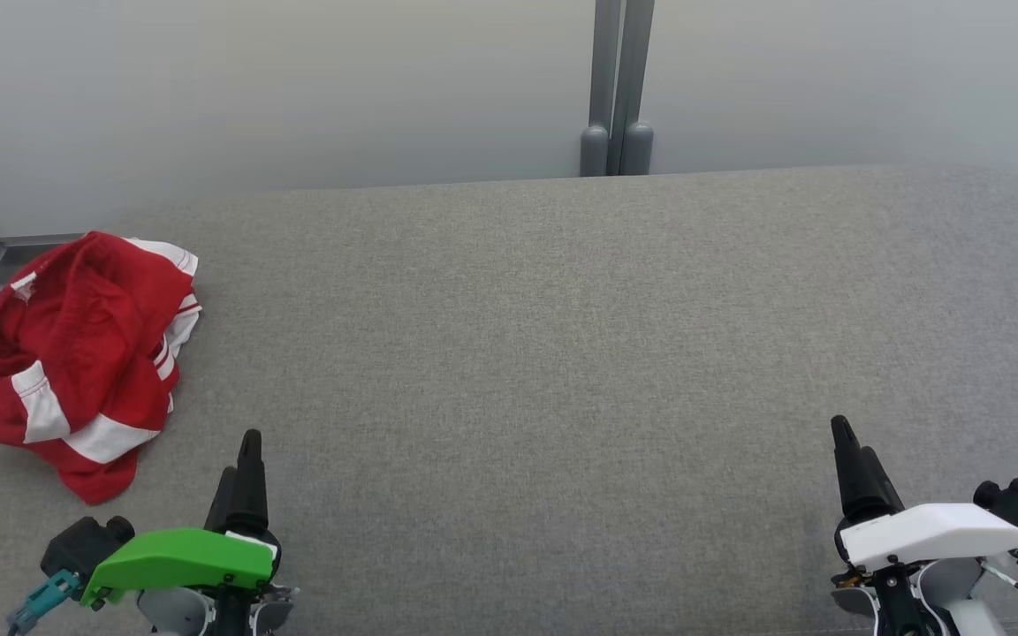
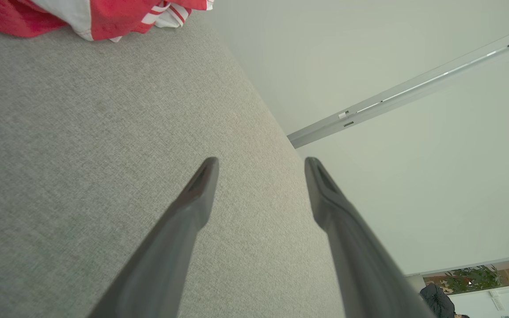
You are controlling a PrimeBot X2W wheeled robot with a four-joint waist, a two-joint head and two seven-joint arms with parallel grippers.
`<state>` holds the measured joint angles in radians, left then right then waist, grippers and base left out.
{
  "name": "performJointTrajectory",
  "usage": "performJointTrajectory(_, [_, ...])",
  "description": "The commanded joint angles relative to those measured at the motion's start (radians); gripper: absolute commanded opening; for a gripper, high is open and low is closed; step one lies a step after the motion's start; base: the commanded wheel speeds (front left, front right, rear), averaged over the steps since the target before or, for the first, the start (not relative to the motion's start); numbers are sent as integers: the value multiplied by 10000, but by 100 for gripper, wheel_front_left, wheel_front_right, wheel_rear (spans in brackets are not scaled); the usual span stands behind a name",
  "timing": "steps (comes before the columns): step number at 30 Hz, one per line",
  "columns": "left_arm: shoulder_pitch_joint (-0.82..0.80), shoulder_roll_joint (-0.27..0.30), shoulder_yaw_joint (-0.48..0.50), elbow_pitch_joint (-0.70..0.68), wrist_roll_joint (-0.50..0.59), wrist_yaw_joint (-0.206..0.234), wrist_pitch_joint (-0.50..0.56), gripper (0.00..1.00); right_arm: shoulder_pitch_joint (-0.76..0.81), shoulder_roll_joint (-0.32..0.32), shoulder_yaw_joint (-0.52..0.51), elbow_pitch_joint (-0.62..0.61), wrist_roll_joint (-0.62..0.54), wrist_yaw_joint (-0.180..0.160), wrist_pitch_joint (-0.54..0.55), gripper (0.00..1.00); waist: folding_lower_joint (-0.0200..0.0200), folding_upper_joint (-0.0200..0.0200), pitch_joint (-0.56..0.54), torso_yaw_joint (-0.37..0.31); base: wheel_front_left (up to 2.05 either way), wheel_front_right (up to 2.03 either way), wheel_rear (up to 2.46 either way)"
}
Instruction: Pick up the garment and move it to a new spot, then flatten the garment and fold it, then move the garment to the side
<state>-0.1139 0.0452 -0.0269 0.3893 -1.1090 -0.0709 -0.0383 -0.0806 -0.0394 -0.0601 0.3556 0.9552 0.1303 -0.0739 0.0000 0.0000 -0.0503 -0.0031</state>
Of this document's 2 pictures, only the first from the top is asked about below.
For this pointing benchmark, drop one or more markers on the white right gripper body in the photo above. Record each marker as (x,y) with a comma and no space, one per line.
(924,534)

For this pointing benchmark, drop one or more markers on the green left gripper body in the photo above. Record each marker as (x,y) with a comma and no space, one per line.
(182,561)

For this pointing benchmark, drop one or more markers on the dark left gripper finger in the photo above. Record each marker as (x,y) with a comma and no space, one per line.
(223,503)
(252,481)

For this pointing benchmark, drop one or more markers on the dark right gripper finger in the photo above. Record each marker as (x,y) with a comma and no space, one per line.
(847,468)
(878,490)

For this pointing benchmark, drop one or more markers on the red basketball jersey white trim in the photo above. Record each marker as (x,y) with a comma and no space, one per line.
(85,291)

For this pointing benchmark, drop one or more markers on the grey fabric sofa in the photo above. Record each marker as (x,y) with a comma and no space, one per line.
(518,353)

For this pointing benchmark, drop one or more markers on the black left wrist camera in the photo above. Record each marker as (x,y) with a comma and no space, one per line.
(85,543)

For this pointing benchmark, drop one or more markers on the grey metal post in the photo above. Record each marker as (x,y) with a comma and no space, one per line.
(602,71)
(638,71)

